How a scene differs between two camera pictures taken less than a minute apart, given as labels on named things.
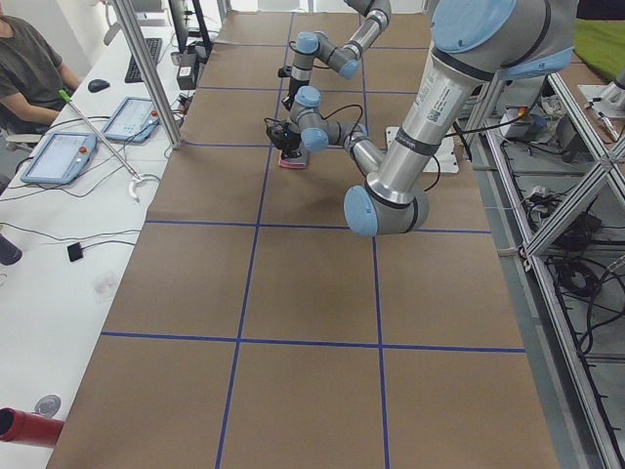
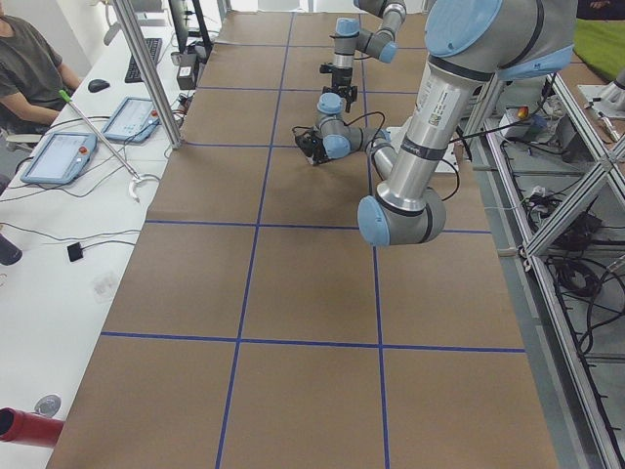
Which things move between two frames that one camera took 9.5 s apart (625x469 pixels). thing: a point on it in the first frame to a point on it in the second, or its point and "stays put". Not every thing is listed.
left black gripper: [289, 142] to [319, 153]
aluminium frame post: [157, 93] stays put
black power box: [186, 77] stays put
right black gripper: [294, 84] to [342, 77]
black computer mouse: [97, 85] stays put
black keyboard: [133, 74] stays put
